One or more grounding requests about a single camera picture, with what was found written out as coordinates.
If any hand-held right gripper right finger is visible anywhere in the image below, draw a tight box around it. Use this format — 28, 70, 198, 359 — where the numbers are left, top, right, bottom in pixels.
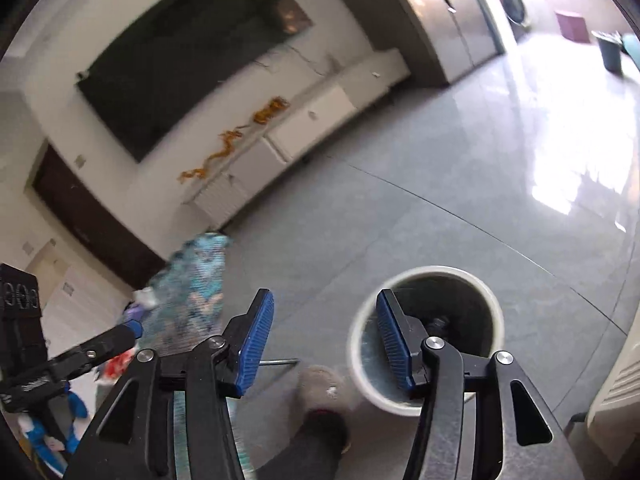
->
375, 288, 586, 480

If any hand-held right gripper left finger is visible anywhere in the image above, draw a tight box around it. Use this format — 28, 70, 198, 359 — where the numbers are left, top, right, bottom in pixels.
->
75, 287, 276, 480

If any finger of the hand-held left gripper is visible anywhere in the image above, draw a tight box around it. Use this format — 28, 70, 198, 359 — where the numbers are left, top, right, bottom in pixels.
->
47, 321, 145, 377

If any red white wrapper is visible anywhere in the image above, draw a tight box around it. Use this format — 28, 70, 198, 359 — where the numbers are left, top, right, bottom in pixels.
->
97, 352, 133, 386

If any grey round trash bin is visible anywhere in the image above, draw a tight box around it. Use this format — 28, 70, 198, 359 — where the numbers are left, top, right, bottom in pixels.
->
347, 265, 505, 418

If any white shoe cabinet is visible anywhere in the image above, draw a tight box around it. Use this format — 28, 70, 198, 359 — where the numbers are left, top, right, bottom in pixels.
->
20, 240, 136, 356

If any blue white printed bag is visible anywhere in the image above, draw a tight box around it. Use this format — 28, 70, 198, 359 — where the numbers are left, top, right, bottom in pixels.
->
20, 392, 88, 476

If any grey fuzzy slipper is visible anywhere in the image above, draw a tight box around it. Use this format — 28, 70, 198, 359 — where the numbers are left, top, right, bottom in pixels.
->
297, 365, 351, 456

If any zigzag knitted blanket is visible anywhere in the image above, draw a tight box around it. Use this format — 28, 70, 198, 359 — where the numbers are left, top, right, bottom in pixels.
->
134, 232, 258, 478

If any dark brown entrance door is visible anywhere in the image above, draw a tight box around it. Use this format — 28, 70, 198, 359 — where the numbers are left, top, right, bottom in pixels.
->
32, 142, 168, 291

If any golden dragon figurine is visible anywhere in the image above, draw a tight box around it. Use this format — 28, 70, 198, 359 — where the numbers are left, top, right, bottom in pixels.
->
179, 130, 246, 183

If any golden tiger figurine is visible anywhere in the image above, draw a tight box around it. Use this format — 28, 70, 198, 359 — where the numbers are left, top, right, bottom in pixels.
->
253, 96, 291, 125

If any white coffee table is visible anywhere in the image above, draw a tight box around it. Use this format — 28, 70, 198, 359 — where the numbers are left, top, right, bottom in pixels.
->
585, 330, 640, 441

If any white television cabinet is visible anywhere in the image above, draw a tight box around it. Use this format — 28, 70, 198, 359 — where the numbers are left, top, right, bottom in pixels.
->
182, 47, 413, 231

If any grey double-door refrigerator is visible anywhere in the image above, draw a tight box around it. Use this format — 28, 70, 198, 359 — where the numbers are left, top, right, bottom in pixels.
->
377, 0, 506, 88

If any grey washing machine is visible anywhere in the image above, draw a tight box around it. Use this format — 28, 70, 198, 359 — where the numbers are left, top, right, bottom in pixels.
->
495, 0, 533, 28

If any dark blue waste bin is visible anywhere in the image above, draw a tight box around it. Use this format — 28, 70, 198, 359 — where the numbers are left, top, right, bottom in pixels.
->
591, 30, 623, 73

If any purple cube stool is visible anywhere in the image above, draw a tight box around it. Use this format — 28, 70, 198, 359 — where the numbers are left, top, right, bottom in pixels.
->
555, 9, 591, 43

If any teal seat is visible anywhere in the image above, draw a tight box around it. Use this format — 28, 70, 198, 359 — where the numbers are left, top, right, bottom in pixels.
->
620, 35, 640, 68

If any black wall television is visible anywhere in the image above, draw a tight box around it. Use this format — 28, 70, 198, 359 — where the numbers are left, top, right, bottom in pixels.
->
75, 0, 313, 163

